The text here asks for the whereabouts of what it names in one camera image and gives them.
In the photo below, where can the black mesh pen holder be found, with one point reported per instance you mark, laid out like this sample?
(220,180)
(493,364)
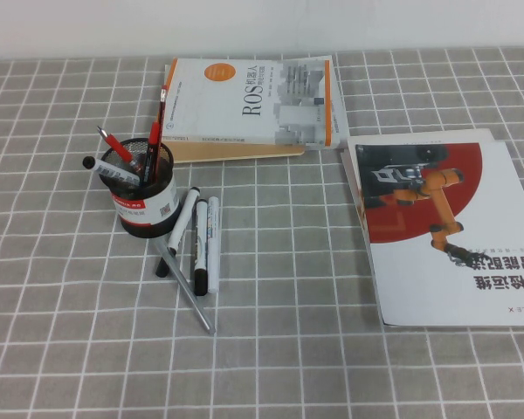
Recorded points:
(144,218)

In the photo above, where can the red pen with silver tip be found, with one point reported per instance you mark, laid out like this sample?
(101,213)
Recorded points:
(120,148)

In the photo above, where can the white paint marker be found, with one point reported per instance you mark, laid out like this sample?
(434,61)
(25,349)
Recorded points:
(214,262)

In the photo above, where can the white marker with black cap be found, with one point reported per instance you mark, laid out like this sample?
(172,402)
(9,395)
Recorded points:
(107,170)
(201,244)

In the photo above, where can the tan book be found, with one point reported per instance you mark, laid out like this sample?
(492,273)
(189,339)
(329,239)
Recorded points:
(227,152)

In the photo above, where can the white marker with black ends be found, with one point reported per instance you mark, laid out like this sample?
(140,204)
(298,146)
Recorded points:
(181,222)

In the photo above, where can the white ROS book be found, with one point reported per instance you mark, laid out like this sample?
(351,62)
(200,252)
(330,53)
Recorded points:
(227,100)

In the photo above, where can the thin red black pencil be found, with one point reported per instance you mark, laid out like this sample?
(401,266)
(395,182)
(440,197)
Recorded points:
(161,105)

